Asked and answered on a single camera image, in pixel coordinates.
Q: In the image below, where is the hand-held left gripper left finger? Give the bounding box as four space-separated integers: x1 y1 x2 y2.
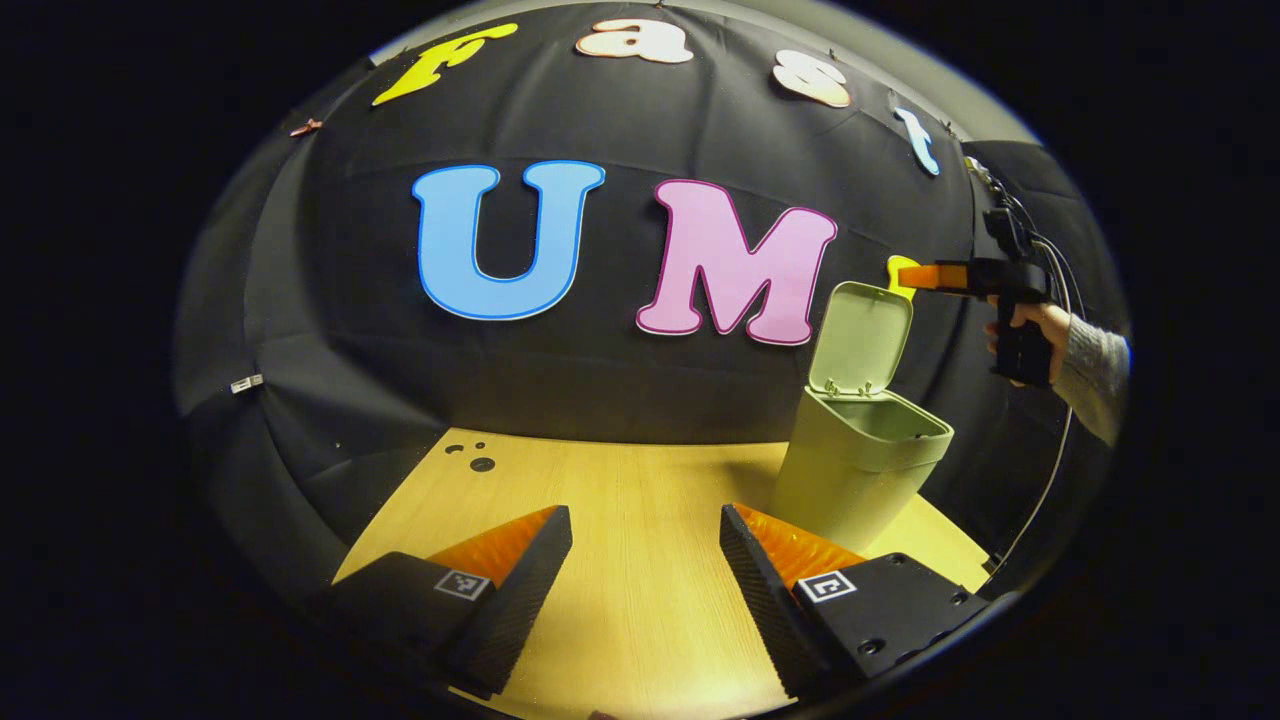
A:
320 505 574 701

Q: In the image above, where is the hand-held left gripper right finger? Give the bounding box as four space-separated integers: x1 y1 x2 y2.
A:
718 503 993 701

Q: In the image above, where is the green desktop garbage bin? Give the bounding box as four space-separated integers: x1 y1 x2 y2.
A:
772 281 956 554

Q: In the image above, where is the wooden desktop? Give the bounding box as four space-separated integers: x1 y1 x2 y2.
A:
333 428 993 720

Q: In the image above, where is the black backdrop cloth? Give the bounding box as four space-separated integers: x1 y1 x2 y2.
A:
172 2 1131 601

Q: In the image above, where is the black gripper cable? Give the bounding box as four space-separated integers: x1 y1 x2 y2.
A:
985 235 1086 576

